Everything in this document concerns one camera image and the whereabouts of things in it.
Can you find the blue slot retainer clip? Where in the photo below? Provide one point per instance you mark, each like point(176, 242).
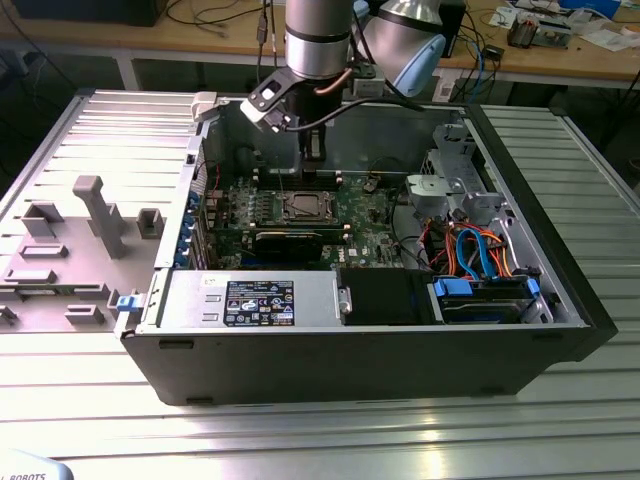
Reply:
point(194, 200)
point(182, 255)
point(188, 225)

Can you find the wrist camera white casing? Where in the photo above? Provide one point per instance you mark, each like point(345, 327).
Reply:
point(254, 107)

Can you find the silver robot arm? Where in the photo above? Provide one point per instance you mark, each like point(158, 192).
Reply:
point(317, 35)

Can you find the CPU cooler heatsink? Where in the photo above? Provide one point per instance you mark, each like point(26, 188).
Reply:
point(522, 32)

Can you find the silver metal drive cage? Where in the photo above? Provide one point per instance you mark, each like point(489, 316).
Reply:
point(430, 187)

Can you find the grey parts rack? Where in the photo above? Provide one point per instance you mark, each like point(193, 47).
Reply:
point(70, 272)

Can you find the pale blue teach pendant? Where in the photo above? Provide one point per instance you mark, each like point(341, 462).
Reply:
point(30, 467)

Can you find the CPU socket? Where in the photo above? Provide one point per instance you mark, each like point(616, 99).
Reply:
point(300, 219)

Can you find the grey plastic case latch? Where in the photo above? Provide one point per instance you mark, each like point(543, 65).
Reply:
point(205, 106)

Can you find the grey electronic box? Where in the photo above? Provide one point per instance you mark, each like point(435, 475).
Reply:
point(555, 35)

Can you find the black and grey PC case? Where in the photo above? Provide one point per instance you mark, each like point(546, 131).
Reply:
point(350, 365)

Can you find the blue disk carrier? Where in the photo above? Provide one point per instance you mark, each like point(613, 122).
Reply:
point(452, 289)

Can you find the wooden desk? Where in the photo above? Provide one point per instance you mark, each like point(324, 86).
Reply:
point(75, 37)

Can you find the silver power supply unit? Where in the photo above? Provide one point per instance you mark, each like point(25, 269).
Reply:
point(190, 300)

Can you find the blue plastic clip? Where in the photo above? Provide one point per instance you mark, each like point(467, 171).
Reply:
point(127, 304)

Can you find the green RAM stick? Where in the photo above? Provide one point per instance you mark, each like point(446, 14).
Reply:
point(35, 290)

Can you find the round coin cell battery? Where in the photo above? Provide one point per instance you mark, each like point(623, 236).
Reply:
point(370, 186)

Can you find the silver CPU chip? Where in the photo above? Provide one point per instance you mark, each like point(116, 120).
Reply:
point(308, 205)

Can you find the black equipment box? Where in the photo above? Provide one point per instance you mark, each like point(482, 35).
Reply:
point(90, 12)

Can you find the black graphics card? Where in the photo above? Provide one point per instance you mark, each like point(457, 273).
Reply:
point(287, 246)

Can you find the green motherboard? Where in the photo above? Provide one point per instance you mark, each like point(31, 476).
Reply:
point(370, 220)

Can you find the small black adapter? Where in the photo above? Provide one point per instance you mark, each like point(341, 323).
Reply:
point(493, 52)

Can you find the white paper sheet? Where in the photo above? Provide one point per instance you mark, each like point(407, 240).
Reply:
point(607, 39)

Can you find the blue expansion slot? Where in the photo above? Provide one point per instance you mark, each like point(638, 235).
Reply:
point(250, 261)

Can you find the tall black box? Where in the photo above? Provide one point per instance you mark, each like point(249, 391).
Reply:
point(456, 25)

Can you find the hard disk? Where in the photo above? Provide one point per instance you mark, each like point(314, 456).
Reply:
point(480, 314)

